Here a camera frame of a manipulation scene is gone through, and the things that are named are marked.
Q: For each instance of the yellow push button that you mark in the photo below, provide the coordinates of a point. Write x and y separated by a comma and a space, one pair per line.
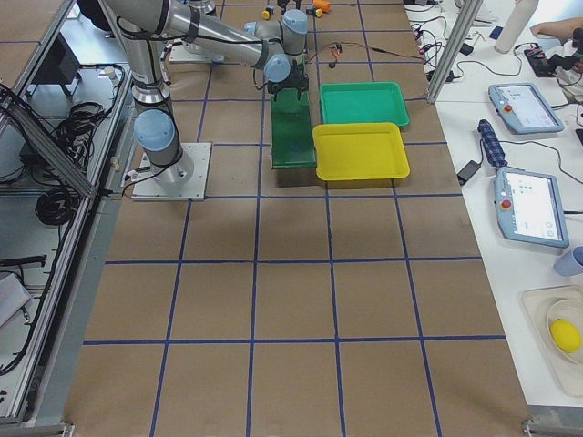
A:
314, 11
267, 13

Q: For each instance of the plain orange cylinder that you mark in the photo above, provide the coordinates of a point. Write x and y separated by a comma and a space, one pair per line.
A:
324, 5

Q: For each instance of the yellow lemon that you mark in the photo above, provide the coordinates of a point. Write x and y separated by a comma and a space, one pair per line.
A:
565, 335

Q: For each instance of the green plastic tray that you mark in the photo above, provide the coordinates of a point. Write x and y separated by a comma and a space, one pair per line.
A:
366, 102

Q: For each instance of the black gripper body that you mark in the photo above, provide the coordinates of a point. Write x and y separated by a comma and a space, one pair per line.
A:
287, 85

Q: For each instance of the blue cup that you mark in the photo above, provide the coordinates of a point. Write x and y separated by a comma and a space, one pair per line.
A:
570, 263

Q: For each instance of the person hand at desk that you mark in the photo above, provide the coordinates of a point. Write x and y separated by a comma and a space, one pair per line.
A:
560, 29

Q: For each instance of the white bowl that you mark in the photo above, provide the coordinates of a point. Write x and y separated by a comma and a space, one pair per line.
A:
570, 310

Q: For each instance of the beige tray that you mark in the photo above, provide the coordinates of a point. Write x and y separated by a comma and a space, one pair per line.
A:
537, 303

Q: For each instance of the blue plaid folded umbrella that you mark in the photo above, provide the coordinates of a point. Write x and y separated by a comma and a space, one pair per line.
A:
495, 154

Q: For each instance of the teach pendant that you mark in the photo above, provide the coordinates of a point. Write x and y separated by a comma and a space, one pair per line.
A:
529, 208
523, 109

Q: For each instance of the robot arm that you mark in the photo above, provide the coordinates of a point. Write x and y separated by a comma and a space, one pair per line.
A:
206, 7
272, 49

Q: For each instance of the aluminium frame post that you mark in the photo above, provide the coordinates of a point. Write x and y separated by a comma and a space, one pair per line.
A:
460, 28

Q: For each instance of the green conveyor belt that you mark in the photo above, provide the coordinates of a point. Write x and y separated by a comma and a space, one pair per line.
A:
291, 130

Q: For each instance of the yellow plastic tray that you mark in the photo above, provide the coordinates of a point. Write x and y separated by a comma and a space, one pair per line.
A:
359, 151

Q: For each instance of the upper teach pendant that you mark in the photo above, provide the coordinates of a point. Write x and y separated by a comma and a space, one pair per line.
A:
523, 109

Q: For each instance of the lower teach pendant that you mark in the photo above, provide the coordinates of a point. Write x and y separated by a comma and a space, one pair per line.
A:
529, 208

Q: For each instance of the black power adapter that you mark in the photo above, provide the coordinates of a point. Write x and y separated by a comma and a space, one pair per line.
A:
467, 171

